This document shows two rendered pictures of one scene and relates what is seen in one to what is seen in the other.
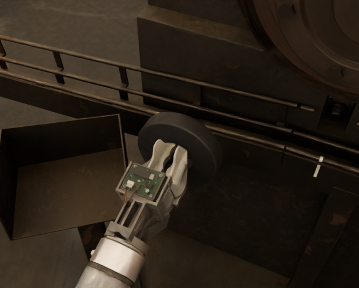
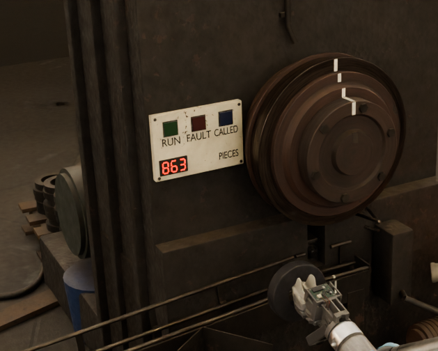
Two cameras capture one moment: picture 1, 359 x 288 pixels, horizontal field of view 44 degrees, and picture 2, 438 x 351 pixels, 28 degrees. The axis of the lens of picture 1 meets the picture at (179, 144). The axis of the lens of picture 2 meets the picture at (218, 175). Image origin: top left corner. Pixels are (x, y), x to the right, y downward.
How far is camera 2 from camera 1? 1.78 m
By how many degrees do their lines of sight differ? 48
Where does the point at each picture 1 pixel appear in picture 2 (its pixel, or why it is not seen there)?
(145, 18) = (170, 251)
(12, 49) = not seen: outside the picture
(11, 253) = not seen: outside the picture
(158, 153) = (300, 288)
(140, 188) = (325, 295)
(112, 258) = (352, 328)
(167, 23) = (189, 245)
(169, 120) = (292, 266)
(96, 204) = not seen: outside the picture
